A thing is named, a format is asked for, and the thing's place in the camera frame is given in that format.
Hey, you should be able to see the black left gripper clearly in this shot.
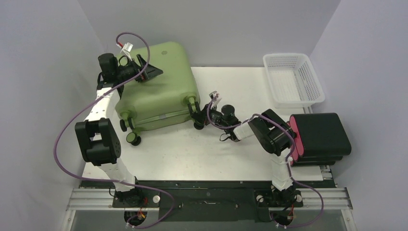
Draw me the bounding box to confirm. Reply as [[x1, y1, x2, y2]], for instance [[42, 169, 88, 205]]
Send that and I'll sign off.
[[115, 55, 162, 83]]

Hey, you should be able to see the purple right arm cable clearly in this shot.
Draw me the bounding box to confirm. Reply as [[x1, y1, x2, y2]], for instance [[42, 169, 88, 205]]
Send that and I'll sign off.
[[206, 99, 324, 230]]

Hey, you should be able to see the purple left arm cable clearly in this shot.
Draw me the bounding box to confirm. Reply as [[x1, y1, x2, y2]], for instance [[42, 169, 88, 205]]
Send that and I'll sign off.
[[52, 32, 175, 230]]

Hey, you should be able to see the black and pink storage organizer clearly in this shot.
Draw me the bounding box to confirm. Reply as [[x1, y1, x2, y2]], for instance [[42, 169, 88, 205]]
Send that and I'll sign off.
[[288, 113, 352, 167]]

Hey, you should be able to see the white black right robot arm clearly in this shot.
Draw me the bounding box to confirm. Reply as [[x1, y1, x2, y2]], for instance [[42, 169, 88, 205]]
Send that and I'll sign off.
[[187, 102, 296, 205]]

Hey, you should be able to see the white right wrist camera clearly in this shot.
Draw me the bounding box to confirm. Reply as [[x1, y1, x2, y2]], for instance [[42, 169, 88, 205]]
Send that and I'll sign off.
[[209, 91, 222, 108]]

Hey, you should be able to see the green hard-shell suitcase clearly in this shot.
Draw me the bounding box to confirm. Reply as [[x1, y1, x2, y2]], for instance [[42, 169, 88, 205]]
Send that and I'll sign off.
[[115, 41, 201, 146]]

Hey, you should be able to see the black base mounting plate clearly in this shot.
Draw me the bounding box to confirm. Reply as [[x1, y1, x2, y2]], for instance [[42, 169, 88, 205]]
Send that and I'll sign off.
[[80, 180, 335, 227]]

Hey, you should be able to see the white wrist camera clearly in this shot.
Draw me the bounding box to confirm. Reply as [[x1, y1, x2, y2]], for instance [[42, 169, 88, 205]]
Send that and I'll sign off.
[[209, 91, 222, 108], [121, 42, 133, 58]]

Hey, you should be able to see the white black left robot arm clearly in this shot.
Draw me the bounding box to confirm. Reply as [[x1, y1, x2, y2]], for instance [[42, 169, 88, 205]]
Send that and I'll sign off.
[[75, 53, 163, 207]]

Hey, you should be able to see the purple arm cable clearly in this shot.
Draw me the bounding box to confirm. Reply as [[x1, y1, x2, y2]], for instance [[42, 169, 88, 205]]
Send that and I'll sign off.
[[206, 99, 324, 230], [52, 32, 175, 230]]

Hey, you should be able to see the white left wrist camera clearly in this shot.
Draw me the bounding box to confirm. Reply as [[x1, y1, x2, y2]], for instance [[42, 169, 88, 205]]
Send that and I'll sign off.
[[121, 42, 133, 58]]

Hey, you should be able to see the white perforated plastic basket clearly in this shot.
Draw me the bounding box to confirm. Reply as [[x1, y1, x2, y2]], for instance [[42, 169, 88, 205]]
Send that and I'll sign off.
[[263, 53, 325, 108]]

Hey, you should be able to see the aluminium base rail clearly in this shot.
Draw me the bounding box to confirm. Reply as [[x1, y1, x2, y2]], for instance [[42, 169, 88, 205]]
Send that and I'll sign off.
[[66, 188, 352, 211]]

